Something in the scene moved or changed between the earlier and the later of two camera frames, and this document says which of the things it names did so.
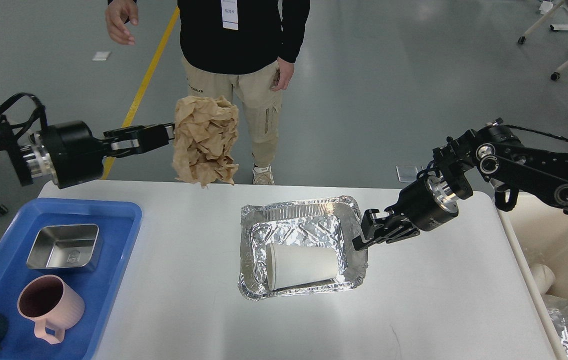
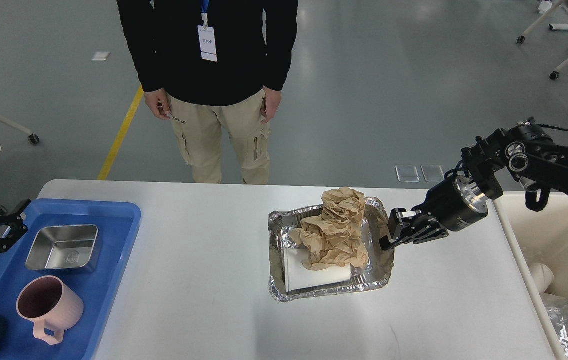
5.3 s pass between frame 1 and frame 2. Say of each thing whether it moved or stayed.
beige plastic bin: stayed
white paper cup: moved
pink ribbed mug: stayed
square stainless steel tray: stayed
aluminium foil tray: moved
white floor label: stayed
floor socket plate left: stayed
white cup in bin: stayed
